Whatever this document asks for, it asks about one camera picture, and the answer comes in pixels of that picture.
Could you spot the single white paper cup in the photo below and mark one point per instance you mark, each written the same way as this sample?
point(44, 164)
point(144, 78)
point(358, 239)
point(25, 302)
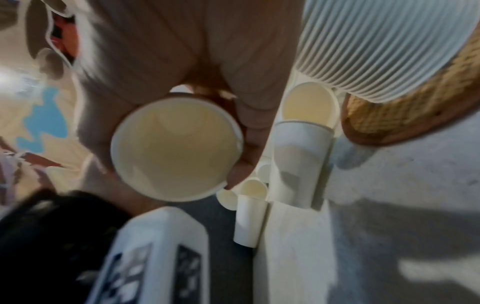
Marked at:
point(176, 148)

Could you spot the person's left forearm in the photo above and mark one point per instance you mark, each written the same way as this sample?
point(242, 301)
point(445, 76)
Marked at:
point(45, 243)

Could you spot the person's right hand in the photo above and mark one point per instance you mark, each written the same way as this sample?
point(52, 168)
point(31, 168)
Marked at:
point(187, 44)

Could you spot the person's left hand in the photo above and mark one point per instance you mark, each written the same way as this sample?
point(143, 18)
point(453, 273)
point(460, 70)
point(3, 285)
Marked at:
point(120, 193)

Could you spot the round woven coaster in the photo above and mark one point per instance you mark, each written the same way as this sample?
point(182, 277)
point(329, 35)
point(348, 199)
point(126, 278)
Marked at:
point(412, 112)

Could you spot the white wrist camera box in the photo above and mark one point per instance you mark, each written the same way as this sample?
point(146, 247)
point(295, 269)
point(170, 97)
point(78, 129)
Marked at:
point(157, 237)

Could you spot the grey sofa cushion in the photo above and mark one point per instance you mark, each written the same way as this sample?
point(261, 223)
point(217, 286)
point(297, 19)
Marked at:
point(228, 267)

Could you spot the nested stack of paper cups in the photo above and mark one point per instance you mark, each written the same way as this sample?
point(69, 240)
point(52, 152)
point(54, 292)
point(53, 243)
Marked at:
point(375, 44)

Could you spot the pile of paper cups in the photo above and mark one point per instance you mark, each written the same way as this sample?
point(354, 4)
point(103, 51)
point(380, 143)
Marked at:
point(300, 154)

